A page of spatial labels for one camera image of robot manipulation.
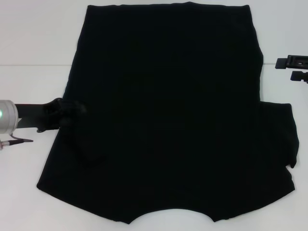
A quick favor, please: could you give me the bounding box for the left arm cable with plug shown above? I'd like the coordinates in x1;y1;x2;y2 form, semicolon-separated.
0;135;34;150

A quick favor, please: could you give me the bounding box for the black shirt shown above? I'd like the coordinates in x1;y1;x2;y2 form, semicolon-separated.
36;1;300;219

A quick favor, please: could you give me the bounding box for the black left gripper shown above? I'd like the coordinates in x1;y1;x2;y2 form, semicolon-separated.
13;97;88;133

